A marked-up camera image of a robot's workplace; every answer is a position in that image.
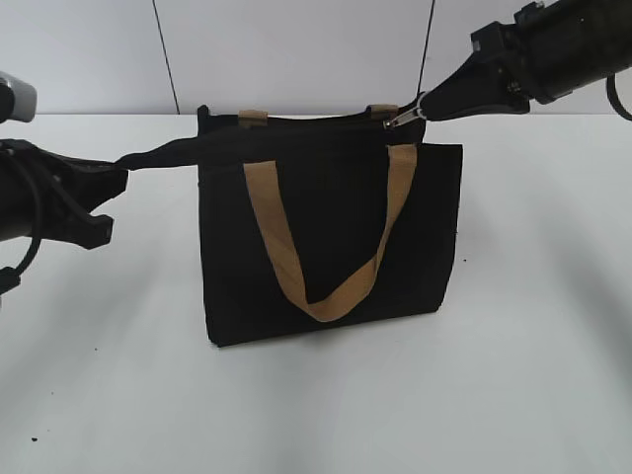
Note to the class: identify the silver zipper pull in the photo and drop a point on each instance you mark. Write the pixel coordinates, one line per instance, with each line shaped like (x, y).
(413, 113)

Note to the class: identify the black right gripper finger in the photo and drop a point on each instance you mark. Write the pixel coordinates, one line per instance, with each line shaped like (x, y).
(472, 90)

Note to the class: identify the black tote bag tan handles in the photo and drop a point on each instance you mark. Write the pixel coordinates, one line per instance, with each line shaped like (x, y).
(311, 224)

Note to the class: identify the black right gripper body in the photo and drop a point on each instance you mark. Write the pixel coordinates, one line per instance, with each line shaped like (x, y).
(501, 84)

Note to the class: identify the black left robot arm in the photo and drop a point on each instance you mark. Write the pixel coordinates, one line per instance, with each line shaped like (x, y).
(70, 189)

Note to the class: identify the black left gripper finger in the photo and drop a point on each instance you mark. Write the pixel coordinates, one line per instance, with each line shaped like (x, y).
(89, 231)
(90, 183)

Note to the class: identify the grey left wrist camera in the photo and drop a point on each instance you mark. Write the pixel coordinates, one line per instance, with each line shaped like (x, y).
(19, 99)

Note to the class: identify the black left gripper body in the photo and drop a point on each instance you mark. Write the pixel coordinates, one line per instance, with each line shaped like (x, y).
(22, 170)

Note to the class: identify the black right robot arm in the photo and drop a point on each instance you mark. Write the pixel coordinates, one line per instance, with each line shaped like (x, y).
(545, 54)

